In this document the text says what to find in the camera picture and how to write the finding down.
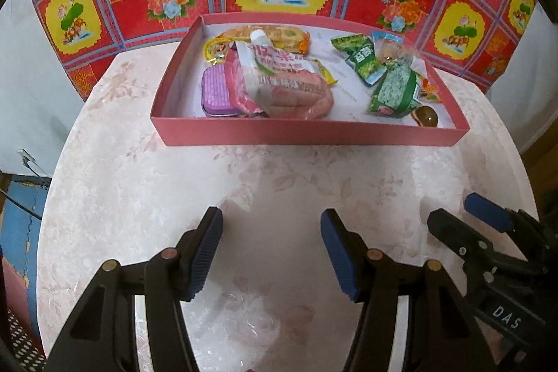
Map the blue-edged clear candy packet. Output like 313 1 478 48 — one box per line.
370 30 413 63

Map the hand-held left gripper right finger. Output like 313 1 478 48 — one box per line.
320 209 498 372

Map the yellow snack packet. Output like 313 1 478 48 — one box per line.
316 60 339 87

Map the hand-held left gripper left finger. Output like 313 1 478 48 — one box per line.
44 206 224 372

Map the yellow jelly cup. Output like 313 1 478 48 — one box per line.
204 37 238 68

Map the blue cabinet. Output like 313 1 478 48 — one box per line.
0 174 50 303

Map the white wall socket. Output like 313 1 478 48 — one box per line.
17 149 44 176

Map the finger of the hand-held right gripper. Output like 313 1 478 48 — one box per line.
426 208 494 269
464 193 546 236

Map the pink and white drink pouch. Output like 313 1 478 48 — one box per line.
235 29 336 121

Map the orange cracker packet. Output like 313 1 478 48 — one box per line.
218 25 311 52

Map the orange candy packet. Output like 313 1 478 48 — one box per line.
416 78 442 103

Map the pink cardboard box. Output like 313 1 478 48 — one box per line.
149 12 470 147

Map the green snack packet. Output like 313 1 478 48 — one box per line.
330 33 386 86
365 62 423 118

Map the brown ball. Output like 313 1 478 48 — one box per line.
411 105 440 129

